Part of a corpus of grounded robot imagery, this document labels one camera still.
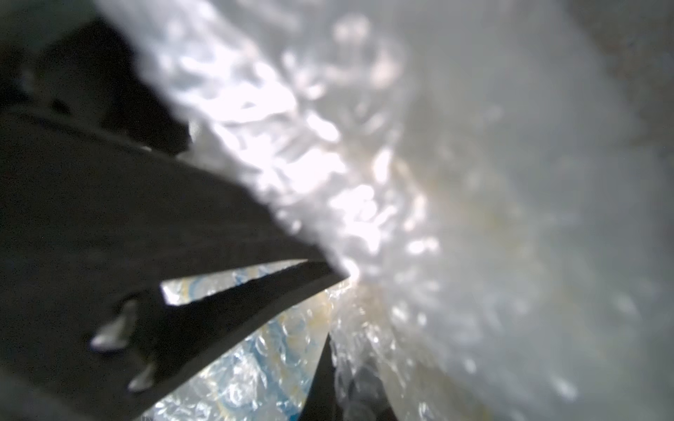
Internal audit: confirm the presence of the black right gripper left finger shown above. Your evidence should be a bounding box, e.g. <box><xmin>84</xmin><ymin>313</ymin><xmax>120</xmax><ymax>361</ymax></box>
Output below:
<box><xmin>298</xmin><ymin>335</ymin><xmax>342</xmax><ymax>421</ymax></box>

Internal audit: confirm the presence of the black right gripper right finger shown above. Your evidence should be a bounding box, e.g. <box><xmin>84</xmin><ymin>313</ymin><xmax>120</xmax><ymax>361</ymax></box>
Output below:
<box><xmin>344</xmin><ymin>365</ymin><xmax>398</xmax><ymax>421</ymax></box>

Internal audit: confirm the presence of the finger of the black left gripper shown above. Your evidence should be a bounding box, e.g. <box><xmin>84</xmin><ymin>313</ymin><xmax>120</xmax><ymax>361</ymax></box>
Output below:
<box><xmin>1</xmin><ymin>106</ymin><xmax>343</xmax><ymax>420</ymax></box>

